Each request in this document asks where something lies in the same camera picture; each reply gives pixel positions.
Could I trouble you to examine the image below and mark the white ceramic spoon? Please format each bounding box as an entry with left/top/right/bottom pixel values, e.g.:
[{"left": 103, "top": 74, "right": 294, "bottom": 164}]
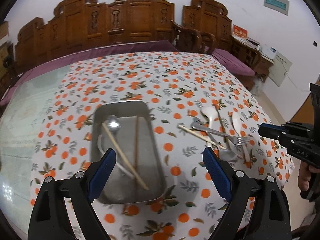
[{"left": 201, "top": 106, "right": 218, "bottom": 129}]

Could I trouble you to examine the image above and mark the wall electrical panel box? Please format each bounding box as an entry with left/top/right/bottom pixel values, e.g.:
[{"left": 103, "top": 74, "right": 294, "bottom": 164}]
[{"left": 268, "top": 51, "right": 292, "bottom": 87}]

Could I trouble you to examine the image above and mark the person's right hand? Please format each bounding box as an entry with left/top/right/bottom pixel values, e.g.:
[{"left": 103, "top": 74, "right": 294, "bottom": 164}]
[{"left": 298, "top": 161, "right": 318, "bottom": 191}]

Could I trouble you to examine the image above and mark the white plastic spoon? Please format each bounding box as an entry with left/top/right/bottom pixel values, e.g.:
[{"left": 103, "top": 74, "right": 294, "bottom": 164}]
[{"left": 232, "top": 112, "right": 250, "bottom": 163}]

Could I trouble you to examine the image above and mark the grey metal utensil tray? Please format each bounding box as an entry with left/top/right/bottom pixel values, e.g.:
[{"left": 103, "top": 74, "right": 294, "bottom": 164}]
[{"left": 91, "top": 100, "right": 167, "bottom": 205}]

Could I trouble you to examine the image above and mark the red sign card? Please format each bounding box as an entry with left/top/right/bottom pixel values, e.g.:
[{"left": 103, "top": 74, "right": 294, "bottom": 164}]
[{"left": 233, "top": 24, "right": 248, "bottom": 38}]

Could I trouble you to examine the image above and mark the orange-print tablecloth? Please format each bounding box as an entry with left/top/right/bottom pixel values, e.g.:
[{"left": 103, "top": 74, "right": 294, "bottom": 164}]
[{"left": 30, "top": 52, "right": 295, "bottom": 239}]

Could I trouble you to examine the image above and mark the large steel spoon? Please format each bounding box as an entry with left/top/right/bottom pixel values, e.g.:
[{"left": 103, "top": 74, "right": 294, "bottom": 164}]
[{"left": 191, "top": 117, "right": 237, "bottom": 162}]

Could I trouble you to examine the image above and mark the small steel spoon in tray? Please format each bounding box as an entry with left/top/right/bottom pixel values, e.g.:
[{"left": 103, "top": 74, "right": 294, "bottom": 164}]
[{"left": 106, "top": 115, "right": 121, "bottom": 133}]

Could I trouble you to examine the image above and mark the steel fork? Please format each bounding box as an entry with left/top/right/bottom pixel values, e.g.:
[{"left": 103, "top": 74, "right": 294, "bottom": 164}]
[{"left": 191, "top": 122, "right": 251, "bottom": 146}]

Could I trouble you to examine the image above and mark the thin light bamboo chopstick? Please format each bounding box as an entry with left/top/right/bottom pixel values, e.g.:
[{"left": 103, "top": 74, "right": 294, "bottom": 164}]
[{"left": 177, "top": 125, "right": 244, "bottom": 161}]

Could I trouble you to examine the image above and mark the purple seat cushion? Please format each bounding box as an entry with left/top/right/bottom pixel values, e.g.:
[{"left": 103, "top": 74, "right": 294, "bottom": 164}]
[{"left": 212, "top": 48, "right": 254, "bottom": 76}]

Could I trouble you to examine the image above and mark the wooden armchair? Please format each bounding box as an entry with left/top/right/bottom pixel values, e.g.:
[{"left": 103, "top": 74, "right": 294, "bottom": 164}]
[{"left": 231, "top": 36, "right": 262, "bottom": 70}]

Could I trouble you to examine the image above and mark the carved wooden bench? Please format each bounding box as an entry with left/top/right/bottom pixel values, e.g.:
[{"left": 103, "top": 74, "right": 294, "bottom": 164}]
[{"left": 15, "top": 0, "right": 232, "bottom": 73}]

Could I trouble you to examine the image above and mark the grey wall plaque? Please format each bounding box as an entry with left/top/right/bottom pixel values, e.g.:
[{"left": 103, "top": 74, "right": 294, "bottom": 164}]
[{"left": 264, "top": 0, "right": 290, "bottom": 16}]

